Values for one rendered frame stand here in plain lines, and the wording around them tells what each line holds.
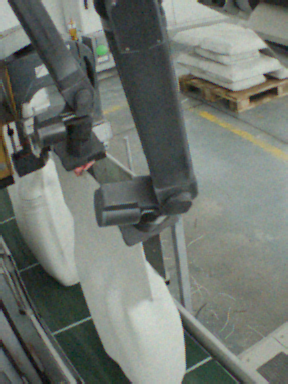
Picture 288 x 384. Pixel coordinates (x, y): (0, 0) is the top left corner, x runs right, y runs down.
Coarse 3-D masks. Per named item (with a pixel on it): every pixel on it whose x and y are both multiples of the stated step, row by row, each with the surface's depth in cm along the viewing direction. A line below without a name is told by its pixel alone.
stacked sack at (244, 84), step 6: (192, 72) 423; (198, 72) 416; (204, 72) 409; (204, 78) 411; (210, 78) 403; (252, 78) 389; (258, 78) 392; (264, 78) 395; (222, 84) 391; (228, 84) 384; (234, 84) 382; (240, 84) 384; (246, 84) 386; (252, 84) 387; (258, 84) 394; (234, 90) 383; (240, 90) 387
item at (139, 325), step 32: (64, 192) 133; (96, 224) 118; (96, 256) 120; (128, 256) 101; (96, 288) 119; (128, 288) 108; (160, 288) 112; (96, 320) 135; (128, 320) 109; (160, 320) 111; (128, 352) 117; (160, 352) 115
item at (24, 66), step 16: (80, 48) 121; (16, 64) 113; (32, 64) 116; (80, 64) 123; (16, 80) 115; (48, 80) 120; (96, 80) 128; (16, 96) 117; (32, 96) 120; (96, 96) 130; (96, 112) 132; (16, 128) 127
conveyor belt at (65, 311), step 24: (0, 192) 253; (0, 216) 232; (24, 240) 212; (24, 264) 197; (48, 288) 182; (72, 288) 181; (48, 312) 170; (72, 312) 169; (72, 336) 158; (96, 336) 157; (72, 360) 148; (96, 360) 147; (192, 360) 142
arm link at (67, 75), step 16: (16, 0) 76; (32, 0) 78; (16, 16) 79; (32, 16) 80; (48, 16) 81; (32, 32) 82; (48, 32) 83; (48, 48) 85; (64, 48) 87; (48, 64) 87; (64, 64) 89; (64, 80) 90; (80, 80) 91; (64, 96) 93
